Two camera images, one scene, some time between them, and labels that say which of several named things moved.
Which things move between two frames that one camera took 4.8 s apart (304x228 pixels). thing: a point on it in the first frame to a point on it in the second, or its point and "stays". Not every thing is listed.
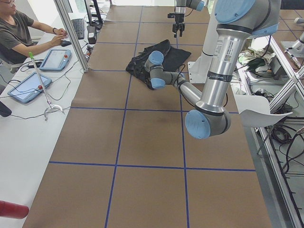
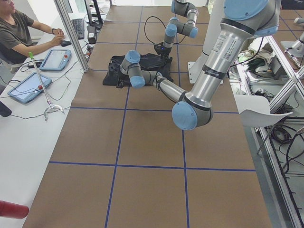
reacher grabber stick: (51, 106) stays
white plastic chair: (254, 111) stays
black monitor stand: (97, 23) stays
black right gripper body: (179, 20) to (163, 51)
